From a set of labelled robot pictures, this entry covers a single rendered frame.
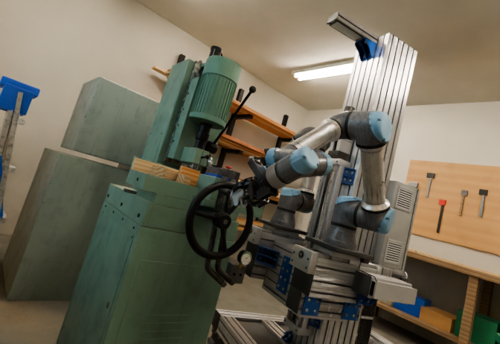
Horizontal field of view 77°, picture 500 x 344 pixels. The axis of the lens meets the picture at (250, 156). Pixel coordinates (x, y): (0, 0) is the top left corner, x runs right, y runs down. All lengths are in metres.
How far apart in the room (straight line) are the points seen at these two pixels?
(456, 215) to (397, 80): 2.43
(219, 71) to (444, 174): 3.33
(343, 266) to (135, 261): 0.86
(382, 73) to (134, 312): 1.67
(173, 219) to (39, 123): 2.55
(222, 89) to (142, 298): 0.91
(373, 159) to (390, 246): 0.72
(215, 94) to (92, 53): 2.51
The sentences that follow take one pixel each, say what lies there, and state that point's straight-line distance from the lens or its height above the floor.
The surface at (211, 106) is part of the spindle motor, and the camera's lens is 1.43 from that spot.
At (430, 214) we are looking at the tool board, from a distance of 4.25.
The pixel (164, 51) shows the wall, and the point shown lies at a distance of 4.10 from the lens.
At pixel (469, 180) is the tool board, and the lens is 4.22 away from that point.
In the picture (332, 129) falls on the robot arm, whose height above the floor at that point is 1.26.
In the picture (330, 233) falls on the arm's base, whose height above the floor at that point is 0.86.
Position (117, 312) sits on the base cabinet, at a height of 0.40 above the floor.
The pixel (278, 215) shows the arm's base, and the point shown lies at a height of 0.87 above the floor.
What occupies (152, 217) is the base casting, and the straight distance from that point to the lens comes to 1.25.
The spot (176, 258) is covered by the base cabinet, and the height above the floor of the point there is 0.61.
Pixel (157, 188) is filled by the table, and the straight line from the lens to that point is 1.24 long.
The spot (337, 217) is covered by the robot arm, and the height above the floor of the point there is 0.94.
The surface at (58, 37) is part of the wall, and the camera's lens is 3.77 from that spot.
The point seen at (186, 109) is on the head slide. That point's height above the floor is 1.25.
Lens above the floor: 0.91
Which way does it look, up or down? 8 degrees up
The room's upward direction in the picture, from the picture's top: 16 degrees clockwise
